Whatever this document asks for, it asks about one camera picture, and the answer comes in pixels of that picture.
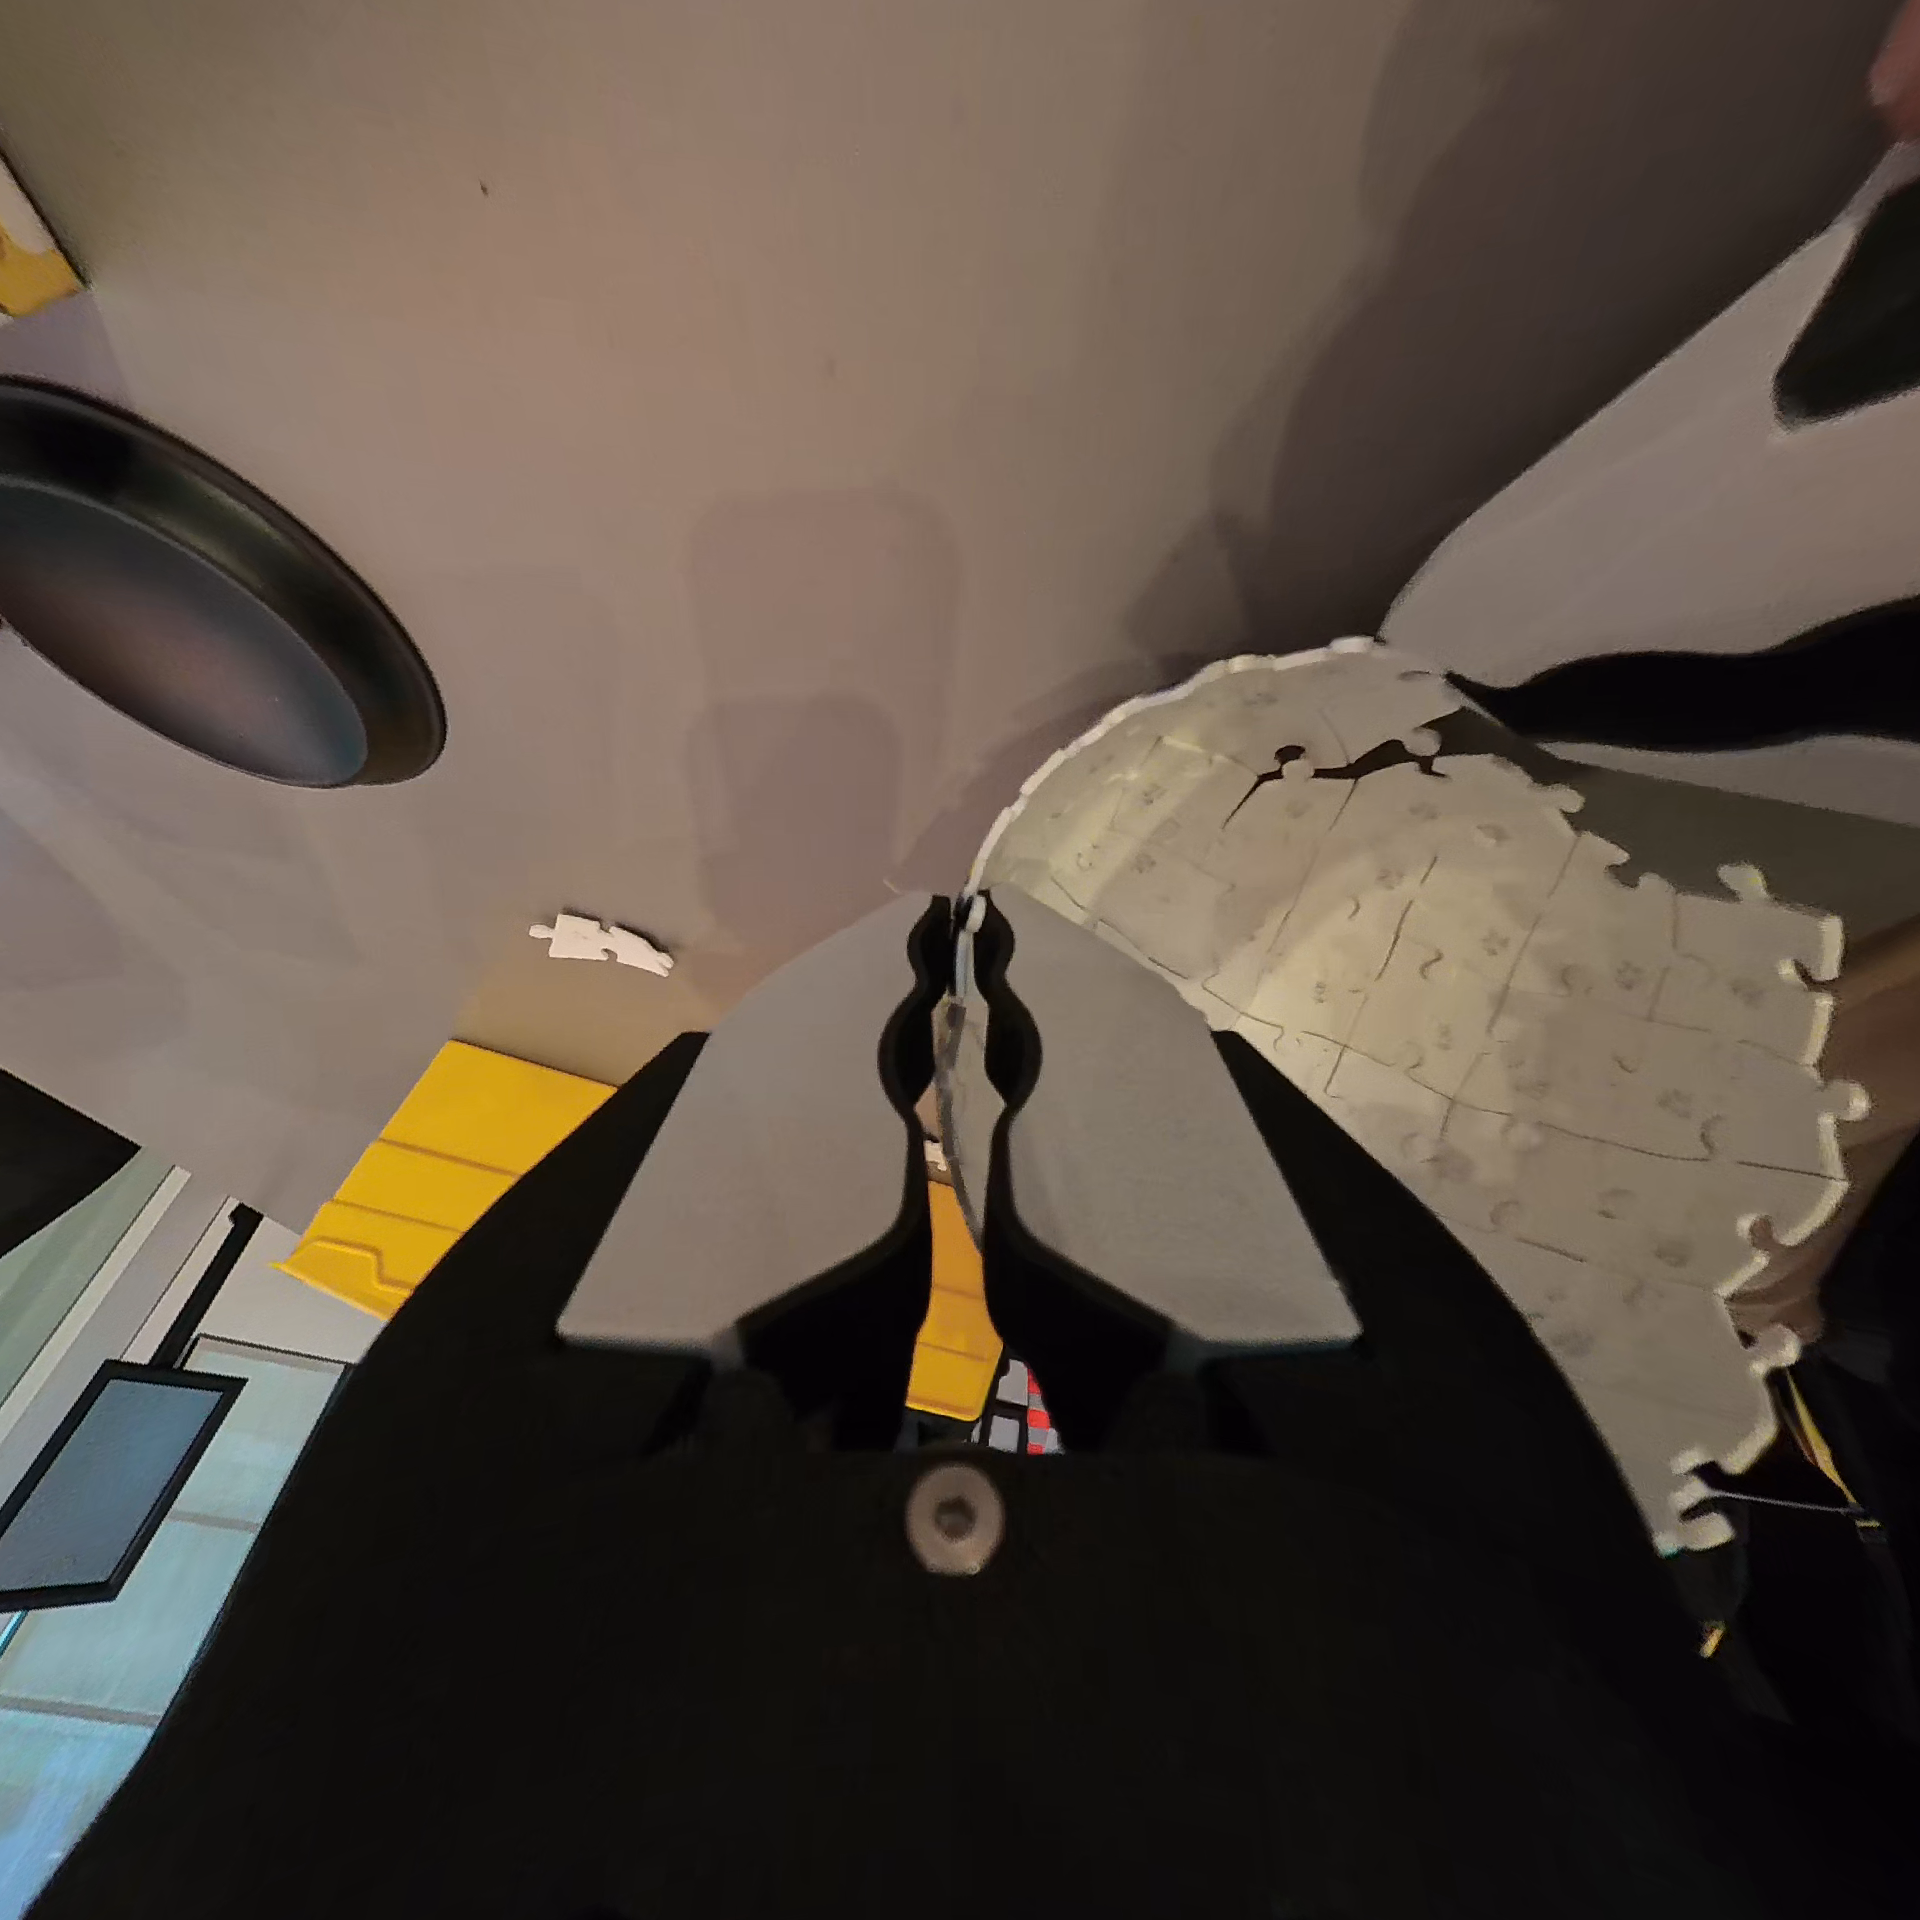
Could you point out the white puzzle piece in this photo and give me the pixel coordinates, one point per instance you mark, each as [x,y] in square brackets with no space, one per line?
[600,943]

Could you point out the person's right hand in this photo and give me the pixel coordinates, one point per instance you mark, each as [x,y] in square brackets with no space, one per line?
[1902,82]

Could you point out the yellow box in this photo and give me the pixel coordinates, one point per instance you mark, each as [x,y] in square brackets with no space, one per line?
[450,1154]

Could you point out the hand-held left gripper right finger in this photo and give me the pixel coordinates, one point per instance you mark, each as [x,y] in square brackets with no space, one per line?
[1170,1200]

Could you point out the partly built puzzle ball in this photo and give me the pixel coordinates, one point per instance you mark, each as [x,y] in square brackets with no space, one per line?
[1424,974]

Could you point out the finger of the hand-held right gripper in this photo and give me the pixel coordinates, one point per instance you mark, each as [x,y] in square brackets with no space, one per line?
[1769,810]
[1620,510]

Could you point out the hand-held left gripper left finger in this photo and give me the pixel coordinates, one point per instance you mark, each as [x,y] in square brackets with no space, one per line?
[749,1184]

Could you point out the black round ball stand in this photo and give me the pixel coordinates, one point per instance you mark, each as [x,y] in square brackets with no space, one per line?
[195,600]

